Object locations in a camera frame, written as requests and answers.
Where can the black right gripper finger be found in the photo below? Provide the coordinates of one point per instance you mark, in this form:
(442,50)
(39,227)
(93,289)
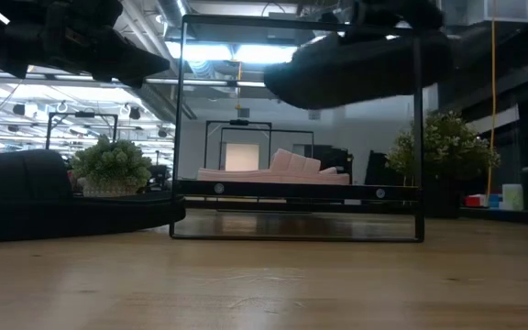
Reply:
(376,11)
(422,14)

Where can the black ribbed slide sandal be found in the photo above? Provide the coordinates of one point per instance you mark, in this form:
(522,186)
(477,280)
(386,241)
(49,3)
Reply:
(39,211)
(360,73)

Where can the black metal shoe shelf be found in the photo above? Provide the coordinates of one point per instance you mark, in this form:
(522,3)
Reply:
(291,190)

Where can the long tube light bar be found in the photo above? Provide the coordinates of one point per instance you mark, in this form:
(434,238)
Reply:
(200,81)

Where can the green plant in white pot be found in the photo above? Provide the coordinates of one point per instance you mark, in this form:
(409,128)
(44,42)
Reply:
(110,165)

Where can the leafy green plant dark pot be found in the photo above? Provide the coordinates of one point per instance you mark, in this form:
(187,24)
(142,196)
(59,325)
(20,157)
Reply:
(447,146)

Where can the red container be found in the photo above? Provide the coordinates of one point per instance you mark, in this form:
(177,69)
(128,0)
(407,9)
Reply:
(472,201)

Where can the blue container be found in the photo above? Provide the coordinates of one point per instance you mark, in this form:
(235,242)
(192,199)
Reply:
(495,201)

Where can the pale green container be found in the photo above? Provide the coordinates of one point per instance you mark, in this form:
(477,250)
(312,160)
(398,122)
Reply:
(513,197)

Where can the small black metal frame rig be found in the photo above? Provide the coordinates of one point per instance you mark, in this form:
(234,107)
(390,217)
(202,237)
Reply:
(83,114)

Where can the large black metal frame rig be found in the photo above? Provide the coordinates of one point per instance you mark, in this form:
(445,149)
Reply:
(238,123)

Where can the square wall vent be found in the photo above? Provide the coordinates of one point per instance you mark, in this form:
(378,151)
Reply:
(243,113)
(314,115)

